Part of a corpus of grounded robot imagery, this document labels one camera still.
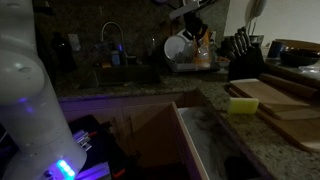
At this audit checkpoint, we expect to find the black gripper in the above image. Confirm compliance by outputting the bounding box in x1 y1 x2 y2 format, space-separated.
183 12 210 47

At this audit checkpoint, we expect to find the open wooden drawer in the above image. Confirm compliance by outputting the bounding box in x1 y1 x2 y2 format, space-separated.
170 101 272 180

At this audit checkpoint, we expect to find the large white plate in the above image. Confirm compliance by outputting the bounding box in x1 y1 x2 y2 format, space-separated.
163 34 192 63

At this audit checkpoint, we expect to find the grey dish rack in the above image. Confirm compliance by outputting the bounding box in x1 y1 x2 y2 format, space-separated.
165 54 232 74

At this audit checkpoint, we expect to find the black knife block with knives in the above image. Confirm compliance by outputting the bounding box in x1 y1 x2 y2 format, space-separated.
227 26 268 83

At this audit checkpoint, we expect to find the yellow sponge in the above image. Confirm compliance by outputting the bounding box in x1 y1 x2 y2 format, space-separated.
227 96 260 116

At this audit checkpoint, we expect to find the steel sink basin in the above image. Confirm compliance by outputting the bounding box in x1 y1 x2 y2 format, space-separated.
89 64 163 88

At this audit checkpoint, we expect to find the small wooden cutting board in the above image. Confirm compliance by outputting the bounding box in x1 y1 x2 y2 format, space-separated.
229 78 320 121

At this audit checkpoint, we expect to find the curved metal faucet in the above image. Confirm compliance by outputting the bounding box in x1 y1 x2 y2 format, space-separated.
100 21 128 66

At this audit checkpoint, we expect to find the orange sponge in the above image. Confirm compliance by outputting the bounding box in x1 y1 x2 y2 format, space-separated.
101 60 113 70

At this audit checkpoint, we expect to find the black bowl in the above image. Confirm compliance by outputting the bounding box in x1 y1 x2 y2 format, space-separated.
278 47 320 68

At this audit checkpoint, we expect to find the wooden rolling pin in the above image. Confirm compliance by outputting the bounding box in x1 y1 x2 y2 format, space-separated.
258 72 320 102

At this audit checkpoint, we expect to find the wooden base cabinet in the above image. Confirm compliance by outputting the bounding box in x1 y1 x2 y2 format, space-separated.
59 91 201 168

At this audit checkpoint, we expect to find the large wooden cutting board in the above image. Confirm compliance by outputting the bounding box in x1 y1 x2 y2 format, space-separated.
225 85 320 154

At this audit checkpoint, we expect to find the white wall outlet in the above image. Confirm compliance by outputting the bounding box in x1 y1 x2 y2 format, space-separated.
67 33 82 52

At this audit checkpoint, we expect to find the dark tall camera stand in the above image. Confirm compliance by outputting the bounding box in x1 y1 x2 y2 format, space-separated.
49 31 78 73

